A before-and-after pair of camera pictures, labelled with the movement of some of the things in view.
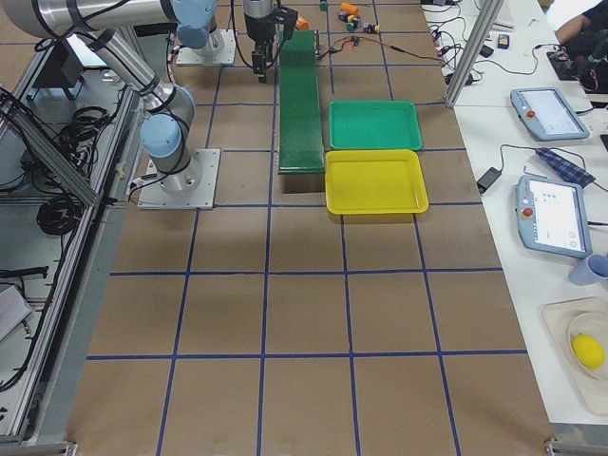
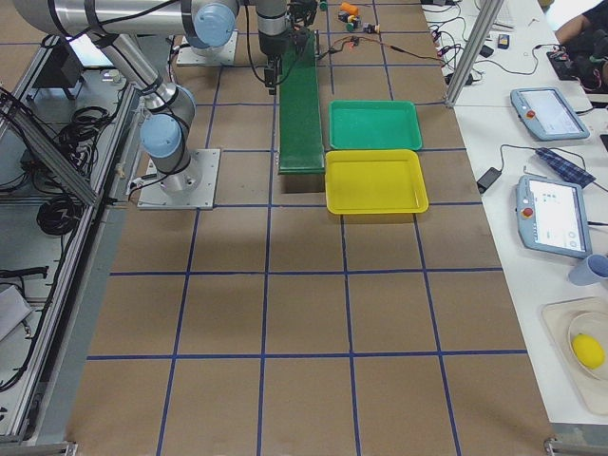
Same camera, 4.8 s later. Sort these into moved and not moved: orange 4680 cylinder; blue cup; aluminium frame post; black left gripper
Moved: black left gripper
Not moved: blue cup; aluminium frame post; orange 4680 cylinder
